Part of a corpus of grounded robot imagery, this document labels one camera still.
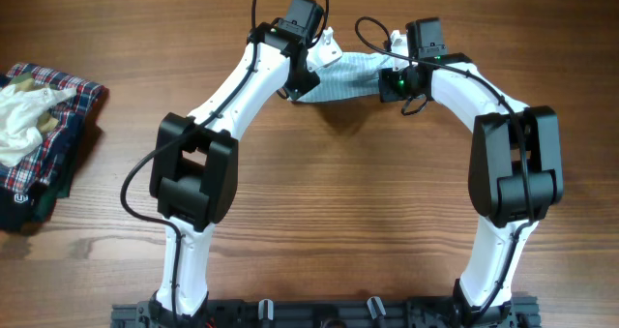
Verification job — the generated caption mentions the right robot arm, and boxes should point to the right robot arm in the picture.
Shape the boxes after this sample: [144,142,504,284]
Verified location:
[378,17,564,326]

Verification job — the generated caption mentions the white baby garment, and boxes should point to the white baby garment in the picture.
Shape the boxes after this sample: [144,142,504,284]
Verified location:
[1,84,76,167]

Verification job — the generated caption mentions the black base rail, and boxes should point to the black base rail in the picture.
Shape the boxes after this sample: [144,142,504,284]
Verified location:
[109,296,542,328]

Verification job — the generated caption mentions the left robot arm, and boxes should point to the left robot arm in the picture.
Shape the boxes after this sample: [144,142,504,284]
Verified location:
[149,0,327,327]

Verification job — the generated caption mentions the dark green folded garment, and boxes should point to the dark green folded garment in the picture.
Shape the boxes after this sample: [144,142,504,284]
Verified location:
[32,139,81,223]

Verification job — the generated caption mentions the red blue plaid shirt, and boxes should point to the red blue plaid shirt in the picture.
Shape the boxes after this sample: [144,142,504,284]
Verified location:
[1,62,107,194]

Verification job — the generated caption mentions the navy blue folded garment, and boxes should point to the navy blue folded garment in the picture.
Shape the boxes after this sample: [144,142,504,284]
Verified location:
[1,118,84,232]

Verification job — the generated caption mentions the light blue striped baby pants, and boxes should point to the light blue striped baby pants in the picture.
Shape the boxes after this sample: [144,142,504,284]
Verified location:
[296,52,394,104]

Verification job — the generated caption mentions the olive green garment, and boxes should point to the olive green garment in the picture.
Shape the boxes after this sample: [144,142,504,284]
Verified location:
[10,73,59,134]

